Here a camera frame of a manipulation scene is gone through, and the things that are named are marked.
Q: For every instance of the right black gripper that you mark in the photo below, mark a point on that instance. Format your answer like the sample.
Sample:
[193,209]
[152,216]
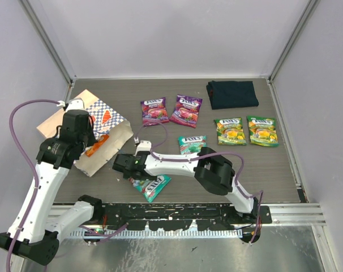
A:
[129,175]

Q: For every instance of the blue checkered paper bag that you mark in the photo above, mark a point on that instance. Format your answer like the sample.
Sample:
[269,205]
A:
[98,133]

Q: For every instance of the purple snack packet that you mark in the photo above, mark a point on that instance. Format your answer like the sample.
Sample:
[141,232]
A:
[154,111]

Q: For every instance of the teal Fox's mint packet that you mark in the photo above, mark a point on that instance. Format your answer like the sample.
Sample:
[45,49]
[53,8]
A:
[189,145]

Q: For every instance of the green snack packet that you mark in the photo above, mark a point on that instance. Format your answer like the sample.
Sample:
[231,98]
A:
[230,132]

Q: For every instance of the green Fox's candy packet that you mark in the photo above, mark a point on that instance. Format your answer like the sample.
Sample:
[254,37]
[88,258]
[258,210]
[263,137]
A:
[262,131]

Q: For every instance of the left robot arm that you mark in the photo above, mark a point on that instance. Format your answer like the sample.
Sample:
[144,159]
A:
[31,236]

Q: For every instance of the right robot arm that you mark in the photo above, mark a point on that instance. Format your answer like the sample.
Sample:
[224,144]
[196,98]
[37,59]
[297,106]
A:
[213,171]

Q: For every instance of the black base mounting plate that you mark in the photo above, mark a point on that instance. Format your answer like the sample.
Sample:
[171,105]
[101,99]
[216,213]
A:
[170,217]

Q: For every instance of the folded navy cloth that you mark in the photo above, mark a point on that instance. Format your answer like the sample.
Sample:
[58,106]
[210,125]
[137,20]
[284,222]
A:
[231,94]

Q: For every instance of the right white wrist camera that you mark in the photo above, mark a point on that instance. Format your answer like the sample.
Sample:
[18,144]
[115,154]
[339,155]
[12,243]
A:
[142,145]

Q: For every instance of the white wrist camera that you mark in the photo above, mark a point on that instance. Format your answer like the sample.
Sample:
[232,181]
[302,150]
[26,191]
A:
[74,104]
[142,145]

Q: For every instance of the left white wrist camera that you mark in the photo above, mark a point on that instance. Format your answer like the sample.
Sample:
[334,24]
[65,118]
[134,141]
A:
[74,104]

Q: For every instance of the left aluminium frame post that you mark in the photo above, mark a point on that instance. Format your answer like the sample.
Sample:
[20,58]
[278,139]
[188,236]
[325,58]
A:
[41,31]

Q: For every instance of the aluminium frame post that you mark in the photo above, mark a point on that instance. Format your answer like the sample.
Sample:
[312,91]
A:
[293,38]
[41,31]

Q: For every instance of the right aluminium frame post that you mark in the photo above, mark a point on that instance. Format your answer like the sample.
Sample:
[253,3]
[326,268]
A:
[293,38]

